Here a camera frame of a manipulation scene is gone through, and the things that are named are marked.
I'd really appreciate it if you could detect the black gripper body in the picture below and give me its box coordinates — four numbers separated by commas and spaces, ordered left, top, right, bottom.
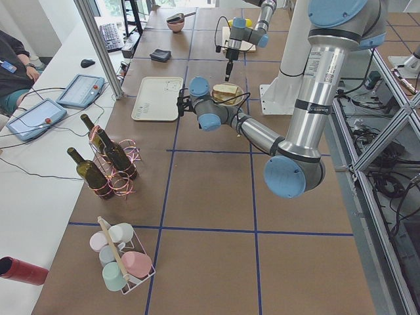
226, 48, 239, 61
177, 88, 196, 117

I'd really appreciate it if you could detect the bread slice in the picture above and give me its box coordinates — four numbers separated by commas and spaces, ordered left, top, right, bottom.
212, 94, 244, 106
213, 83, 238, 97

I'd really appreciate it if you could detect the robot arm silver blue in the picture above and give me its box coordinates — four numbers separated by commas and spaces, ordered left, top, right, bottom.
224, 0, 277, 82
189, 1, 389, 198

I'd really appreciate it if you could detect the cream bear serving tray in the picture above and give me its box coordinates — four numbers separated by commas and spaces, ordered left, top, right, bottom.
131, 77, 183, 121

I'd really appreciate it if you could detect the wooden cutting board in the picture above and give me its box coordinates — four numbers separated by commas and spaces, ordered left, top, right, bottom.
221, 26, 257, 53

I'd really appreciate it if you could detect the grey folded cloth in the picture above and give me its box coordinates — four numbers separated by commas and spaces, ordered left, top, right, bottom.
150, 49, 171, 62

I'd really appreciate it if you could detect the pink bowl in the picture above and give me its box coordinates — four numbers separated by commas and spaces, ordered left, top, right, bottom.
167, 18, 184, 33

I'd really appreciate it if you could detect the metal scoop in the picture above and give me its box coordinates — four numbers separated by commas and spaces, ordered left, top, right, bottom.
166, 12, 196, 24

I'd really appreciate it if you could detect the green wine bottle middle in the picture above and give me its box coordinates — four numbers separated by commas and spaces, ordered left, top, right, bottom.
97, 128, 138, 180

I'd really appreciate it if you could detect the green wine bottle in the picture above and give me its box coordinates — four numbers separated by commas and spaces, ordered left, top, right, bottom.
67, 147, 114, 200
80, 114, 104, 154
97, 128, 138, 180

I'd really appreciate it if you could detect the green wine bottle back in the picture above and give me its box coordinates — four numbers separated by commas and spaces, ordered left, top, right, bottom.
80, 114, 104, 154

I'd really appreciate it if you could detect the black keyboard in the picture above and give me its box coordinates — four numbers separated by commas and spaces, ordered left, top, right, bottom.
99, 23, 124, 53

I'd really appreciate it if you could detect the blue teach pendant far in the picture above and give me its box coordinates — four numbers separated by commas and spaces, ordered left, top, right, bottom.
56, 73, 105, 109

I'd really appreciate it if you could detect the blue teach pendant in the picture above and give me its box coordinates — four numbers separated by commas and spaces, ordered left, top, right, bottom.
6, 98, 67, 142
56, 73, 105, 109

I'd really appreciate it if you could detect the black computer mouse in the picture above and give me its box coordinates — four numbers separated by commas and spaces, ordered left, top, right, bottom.
80, 58, 96, 68

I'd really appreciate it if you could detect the green wine bottle front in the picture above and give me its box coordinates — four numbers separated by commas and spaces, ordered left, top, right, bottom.
67, 147, 114, 200

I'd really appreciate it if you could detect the white cup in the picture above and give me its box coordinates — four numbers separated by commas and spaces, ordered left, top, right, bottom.
108, 222, 134, 243

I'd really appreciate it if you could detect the blue teach pendant near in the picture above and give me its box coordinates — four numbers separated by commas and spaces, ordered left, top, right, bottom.
6, 98, 67, 142

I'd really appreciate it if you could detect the light pink cup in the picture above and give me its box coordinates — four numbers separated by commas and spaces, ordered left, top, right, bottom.
89, 231, 108, 253

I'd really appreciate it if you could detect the seated person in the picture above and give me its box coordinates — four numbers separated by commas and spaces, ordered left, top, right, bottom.
1, 31, 41, 116

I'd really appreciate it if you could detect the salmon pink cup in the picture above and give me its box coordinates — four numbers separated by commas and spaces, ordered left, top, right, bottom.
121, 251, 152, 278

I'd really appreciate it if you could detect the grey cup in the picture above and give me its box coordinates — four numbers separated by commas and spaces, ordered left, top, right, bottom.
99, 245, 116, 267

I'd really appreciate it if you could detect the mint green cup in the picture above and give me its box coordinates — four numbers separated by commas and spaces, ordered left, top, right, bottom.
102, 262, 127, 291

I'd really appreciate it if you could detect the red cylinder can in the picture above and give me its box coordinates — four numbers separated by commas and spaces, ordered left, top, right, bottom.
1, 257, 49, 285

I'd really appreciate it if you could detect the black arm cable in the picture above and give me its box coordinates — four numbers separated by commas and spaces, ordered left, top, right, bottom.
215, 92, 252, 138

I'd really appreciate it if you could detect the copper wire bottle rack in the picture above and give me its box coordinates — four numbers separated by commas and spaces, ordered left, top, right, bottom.
89, 125, 140, 198

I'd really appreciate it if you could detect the aluminium frame post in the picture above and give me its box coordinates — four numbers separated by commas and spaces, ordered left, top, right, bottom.
74, 0, 125, 100

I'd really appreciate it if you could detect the white wire cup rack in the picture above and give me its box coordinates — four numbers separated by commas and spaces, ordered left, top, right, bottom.
89, 217, 156, 295

